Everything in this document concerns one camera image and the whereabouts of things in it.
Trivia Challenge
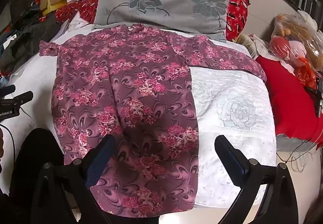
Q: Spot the plain red cloth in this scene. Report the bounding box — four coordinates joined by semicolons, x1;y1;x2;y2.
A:
255;55;323;150

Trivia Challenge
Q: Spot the white paper sheet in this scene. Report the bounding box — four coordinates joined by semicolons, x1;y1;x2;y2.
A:
52;11;86;40

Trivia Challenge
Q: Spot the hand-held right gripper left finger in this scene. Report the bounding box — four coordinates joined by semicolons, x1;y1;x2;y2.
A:
30;134;119;224

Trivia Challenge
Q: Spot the pile of assorted clothes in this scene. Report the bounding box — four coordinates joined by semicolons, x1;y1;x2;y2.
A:
0;0;76;76

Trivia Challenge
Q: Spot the white quilted bedspread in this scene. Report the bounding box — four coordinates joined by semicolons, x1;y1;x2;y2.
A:
0;19;278;209

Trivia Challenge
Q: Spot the plastic bag of plush toys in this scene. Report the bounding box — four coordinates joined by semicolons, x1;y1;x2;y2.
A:
269;10;323;88

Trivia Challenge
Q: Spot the purple floral shirt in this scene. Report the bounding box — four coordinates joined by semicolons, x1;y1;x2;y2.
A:
39;24;267;219

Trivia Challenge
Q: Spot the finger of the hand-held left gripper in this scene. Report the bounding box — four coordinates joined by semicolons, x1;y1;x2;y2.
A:
14;91;34;106
0;85;16;96

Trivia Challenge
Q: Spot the grey floral pillow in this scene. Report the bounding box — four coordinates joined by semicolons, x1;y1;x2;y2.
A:
92;0;231;43

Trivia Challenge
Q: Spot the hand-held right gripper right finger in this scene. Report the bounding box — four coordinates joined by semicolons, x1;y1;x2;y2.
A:
214;135;299;224

